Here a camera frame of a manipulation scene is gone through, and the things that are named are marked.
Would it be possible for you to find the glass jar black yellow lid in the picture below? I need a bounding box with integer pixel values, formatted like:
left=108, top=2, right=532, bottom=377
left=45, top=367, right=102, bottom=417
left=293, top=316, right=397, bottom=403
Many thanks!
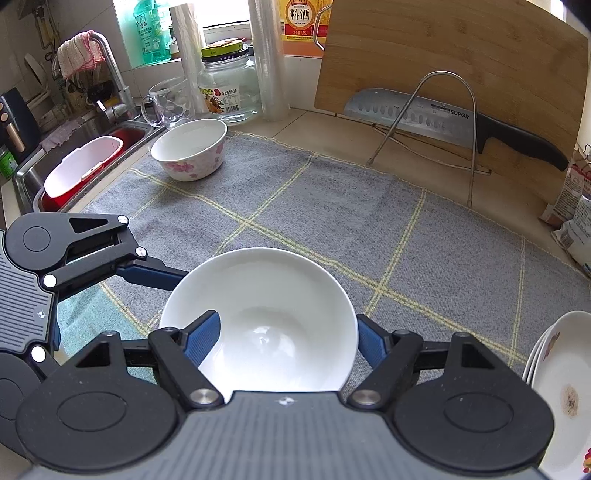
left=198, top=39, right=262, bottom=126

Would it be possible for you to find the santoku knife black handle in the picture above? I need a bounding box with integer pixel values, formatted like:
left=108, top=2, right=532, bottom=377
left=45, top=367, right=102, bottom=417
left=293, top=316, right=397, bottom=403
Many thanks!
left=342, top=89, right=570, bottom=172

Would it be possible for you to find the red plastic basin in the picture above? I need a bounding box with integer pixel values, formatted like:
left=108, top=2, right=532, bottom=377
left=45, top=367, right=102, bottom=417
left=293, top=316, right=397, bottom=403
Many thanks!
left=39, top=127, right=148, bottom=210

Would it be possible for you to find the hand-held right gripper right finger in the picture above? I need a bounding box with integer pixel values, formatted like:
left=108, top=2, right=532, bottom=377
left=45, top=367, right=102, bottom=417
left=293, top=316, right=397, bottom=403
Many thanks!
left=346, top=314, right=502, bottom=409

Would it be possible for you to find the grey and teal checked towel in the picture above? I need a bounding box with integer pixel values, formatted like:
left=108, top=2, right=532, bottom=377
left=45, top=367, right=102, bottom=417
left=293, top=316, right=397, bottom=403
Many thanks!
left=55, top=131, right=591, bottom=384

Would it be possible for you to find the grey rag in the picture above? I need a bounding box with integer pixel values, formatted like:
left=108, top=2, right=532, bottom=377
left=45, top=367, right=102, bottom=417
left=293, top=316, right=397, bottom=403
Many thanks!
left=41, top=120, right=78, bottom=152

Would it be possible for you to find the plain white bowl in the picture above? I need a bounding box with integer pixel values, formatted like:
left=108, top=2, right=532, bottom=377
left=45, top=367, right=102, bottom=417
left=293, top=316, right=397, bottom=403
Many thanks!
left=158, top=248, right=358, bottom=393

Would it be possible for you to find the orange cooking wine bottle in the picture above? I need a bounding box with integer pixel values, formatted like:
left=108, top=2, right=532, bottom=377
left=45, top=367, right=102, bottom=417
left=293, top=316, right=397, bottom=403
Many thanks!
left=281, top=0, right=334, bottom=58

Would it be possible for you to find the steel faucet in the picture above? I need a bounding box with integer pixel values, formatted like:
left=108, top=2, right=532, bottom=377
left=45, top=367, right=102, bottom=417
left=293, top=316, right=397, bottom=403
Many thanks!
left=90, top=31, right=139, bottom=121

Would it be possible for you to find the pink white dishcloth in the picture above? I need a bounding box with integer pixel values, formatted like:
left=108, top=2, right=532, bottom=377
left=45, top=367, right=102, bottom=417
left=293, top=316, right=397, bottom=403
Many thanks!
left=58, top=31, right=106, bottom=79

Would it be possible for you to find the white orange flour bag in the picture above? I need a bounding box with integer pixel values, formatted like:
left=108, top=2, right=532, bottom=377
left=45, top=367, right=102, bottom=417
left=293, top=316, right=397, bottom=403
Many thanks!
left=538, top=148, right=591, bottom=227

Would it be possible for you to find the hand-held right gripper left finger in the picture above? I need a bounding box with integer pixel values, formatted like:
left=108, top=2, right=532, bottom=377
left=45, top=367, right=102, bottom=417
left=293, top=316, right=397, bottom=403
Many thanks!
left=81, top=310, right=225, bottom=409

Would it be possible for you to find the clear glass mug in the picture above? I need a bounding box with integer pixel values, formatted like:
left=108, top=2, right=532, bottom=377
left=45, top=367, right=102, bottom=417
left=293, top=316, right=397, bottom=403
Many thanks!
left=141, top=76, right=195, bottom=130

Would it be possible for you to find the white pink floral bowl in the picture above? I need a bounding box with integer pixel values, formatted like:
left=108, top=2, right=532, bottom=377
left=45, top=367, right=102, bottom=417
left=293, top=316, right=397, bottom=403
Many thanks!
left=151, top=119, right=228, bottom=182

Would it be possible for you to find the black kitchen appliance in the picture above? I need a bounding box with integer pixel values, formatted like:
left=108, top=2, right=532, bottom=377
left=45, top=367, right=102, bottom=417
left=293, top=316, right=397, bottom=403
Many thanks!
left=0, top=88, right=40, bottom=151

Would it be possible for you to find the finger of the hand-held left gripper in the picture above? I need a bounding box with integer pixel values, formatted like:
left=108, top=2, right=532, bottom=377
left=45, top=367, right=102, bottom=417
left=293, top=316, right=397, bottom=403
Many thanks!
left=44, top=213, right=190, bottom=292
left=28, top=344, right=65, bottom=370

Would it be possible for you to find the bamboo cutting board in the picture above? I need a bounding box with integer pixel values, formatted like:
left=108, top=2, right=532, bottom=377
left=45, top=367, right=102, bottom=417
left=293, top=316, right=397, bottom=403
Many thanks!
left=314, top=0, right=583, bottom=206

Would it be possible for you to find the green dish soap bottle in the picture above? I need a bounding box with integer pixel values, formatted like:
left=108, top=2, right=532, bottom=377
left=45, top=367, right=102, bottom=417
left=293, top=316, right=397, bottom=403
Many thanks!
left=133, top=0, right=172, bottom=64

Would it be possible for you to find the steel sink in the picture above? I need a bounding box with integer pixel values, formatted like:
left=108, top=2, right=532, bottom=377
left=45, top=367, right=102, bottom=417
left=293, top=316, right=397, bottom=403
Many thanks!
left=11, top=111, right=160, bottom=215

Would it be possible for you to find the white blue printed bag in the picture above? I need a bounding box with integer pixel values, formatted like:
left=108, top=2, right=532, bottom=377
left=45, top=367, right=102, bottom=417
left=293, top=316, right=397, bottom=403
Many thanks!
left=551, top=196, right=591, bottom=278

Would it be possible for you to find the white fruit-print plate brown stain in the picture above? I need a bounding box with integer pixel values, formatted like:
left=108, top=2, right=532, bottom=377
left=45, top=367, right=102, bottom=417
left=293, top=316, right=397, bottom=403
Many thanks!
left=531, top=311, right=591, bottom=480

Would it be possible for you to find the metal wire stand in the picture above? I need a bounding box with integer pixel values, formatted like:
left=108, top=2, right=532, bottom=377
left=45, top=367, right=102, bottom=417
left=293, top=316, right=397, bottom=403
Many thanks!
left=366, top=71, right=492, bottom=208

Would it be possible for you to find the white plastic strainer basket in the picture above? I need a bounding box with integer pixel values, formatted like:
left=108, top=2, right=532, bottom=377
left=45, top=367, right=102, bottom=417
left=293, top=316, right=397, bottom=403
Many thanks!
left=44, top=136, right=124, bottom=198

